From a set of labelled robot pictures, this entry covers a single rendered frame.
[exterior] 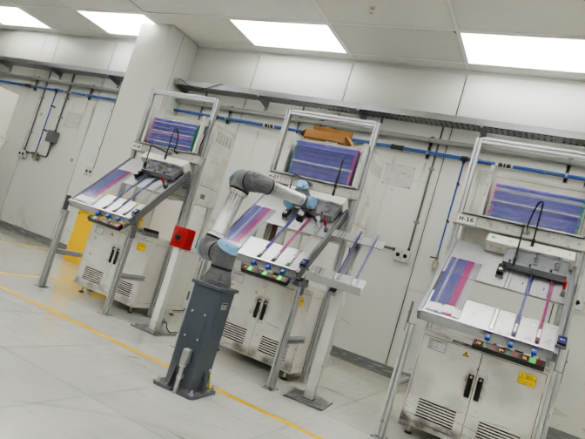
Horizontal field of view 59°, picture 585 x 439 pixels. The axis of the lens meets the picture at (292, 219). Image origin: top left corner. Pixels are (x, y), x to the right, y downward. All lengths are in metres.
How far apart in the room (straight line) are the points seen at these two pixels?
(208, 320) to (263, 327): 1.03
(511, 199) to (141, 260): 2.75
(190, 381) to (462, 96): 3.77
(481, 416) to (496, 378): 0.23
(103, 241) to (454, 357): 2.93
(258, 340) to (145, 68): 3.95
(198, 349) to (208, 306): 0.22
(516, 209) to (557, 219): 0.23
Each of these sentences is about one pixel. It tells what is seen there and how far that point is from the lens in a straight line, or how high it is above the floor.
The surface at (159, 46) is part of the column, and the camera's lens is 6.60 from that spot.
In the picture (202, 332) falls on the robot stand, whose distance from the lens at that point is 2.68.
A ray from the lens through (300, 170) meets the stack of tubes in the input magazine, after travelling 3.84.
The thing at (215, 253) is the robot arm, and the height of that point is 0.70.
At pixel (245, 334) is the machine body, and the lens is 3.70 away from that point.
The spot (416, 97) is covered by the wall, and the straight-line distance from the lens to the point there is 5.44.
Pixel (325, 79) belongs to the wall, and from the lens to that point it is 5.86.
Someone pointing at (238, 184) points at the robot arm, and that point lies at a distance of 2.84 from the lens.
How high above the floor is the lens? 0.80
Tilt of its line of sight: 4 degrees up
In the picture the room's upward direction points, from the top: 17 degrees clockwise
